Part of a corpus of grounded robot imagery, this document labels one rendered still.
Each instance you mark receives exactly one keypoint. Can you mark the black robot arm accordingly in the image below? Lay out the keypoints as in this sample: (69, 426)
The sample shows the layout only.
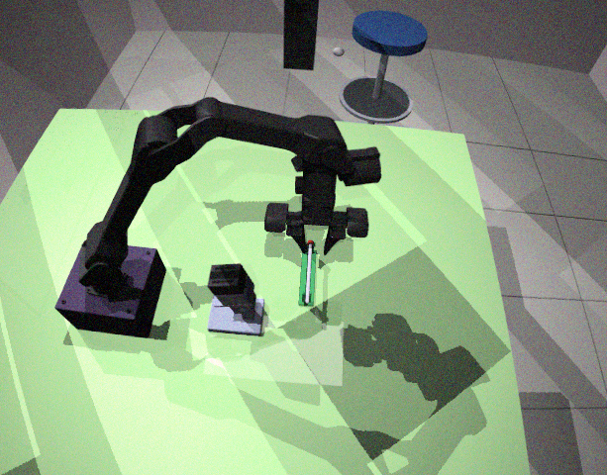
(320, 149)

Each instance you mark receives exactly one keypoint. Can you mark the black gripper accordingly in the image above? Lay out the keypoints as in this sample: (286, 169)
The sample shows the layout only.
(317, 211)

